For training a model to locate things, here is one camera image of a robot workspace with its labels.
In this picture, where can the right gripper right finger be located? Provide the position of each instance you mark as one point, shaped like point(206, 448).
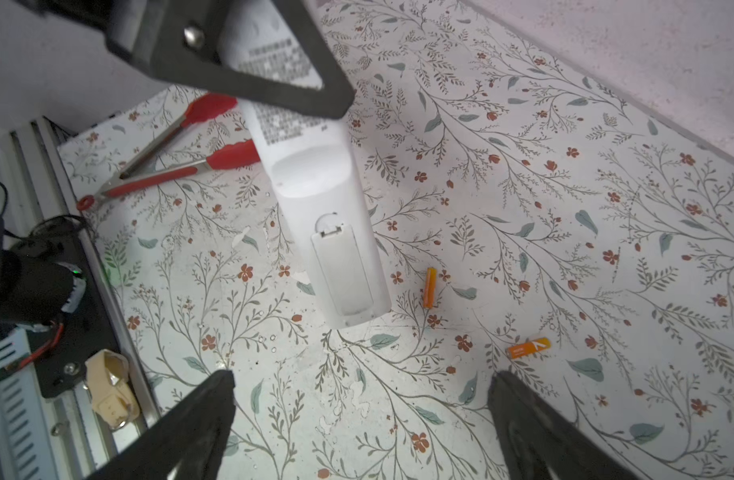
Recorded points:
point(539, 443)

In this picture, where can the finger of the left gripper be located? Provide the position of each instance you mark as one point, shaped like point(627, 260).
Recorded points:
point(223, 54)

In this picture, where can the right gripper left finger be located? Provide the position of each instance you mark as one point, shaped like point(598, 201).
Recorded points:
point(187, 443)

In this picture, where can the white remote control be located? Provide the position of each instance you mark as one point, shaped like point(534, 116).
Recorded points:
point(317, 184)

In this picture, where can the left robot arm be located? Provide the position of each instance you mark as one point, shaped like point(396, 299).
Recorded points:
point(94, 14)

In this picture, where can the orange battery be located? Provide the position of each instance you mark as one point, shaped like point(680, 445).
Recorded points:
point(528, 348)
point(429, 290)

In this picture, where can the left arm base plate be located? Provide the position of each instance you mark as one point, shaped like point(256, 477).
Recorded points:
point(73, 336)

